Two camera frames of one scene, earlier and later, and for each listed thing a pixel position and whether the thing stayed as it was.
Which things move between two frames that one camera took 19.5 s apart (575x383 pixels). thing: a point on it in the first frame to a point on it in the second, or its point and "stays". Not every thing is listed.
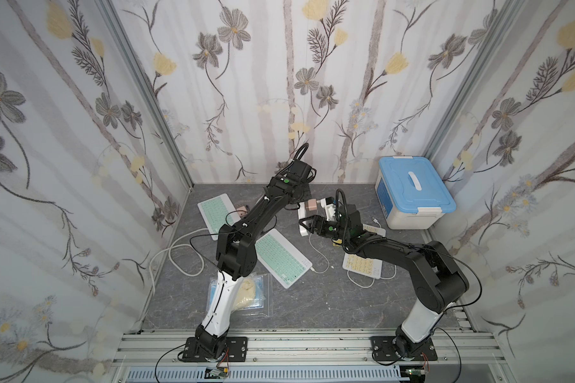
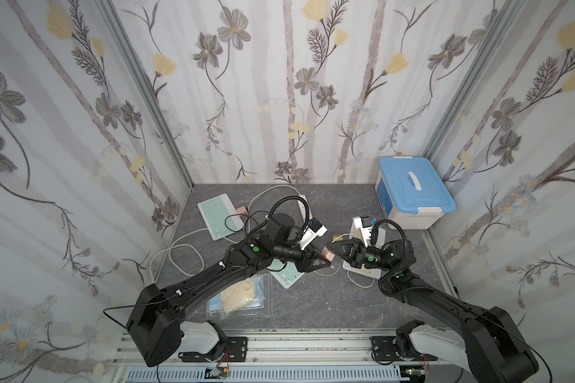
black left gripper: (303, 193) to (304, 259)
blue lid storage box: (411, 193) stays
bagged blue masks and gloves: (253, 295) stays
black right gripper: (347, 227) to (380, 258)
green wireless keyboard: (217, 211) stays
